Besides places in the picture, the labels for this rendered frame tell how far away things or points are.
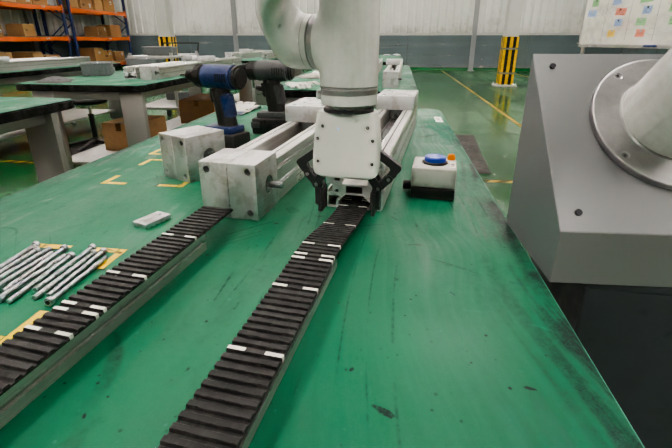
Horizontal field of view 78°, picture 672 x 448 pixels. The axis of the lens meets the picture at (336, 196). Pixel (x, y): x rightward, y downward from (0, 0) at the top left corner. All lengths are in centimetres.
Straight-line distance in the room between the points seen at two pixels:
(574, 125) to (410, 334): 35
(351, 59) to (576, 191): 33
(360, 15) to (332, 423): 46
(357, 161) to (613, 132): 33
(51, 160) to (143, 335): 210
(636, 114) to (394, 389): 43
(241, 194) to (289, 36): 25
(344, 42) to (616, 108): 36
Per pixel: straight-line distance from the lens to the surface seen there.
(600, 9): 690
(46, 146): 253
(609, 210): 59
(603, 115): 64
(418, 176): 78
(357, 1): 59
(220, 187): 71
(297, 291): 45
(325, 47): 60
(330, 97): 60
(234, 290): 52
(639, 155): 63
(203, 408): 35
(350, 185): 72
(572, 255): 58
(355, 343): 44
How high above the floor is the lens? 106
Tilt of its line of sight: 21 degrees down
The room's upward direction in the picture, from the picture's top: straight up
